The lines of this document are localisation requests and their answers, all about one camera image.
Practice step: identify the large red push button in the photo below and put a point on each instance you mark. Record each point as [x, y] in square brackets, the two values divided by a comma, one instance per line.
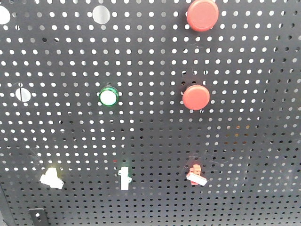
[202, 15]

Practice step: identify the red toggle switch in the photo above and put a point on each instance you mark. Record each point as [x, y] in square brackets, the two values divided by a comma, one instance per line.
[194, 176]

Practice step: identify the black pegboard clamp bracket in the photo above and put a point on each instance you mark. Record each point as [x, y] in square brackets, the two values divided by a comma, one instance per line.
[39, 217]

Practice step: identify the white centre toggle switch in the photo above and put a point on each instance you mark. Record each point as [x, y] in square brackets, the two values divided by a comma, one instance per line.
[125, 179]

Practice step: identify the small red push button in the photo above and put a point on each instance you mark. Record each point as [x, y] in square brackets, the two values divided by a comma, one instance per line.
[196, 97]

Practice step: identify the black perforated pegboard panel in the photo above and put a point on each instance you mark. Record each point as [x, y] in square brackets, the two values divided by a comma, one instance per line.
[56, 56]

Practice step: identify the white glowing toggle switch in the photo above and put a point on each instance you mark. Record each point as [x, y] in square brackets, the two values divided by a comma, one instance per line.
[50, 178]

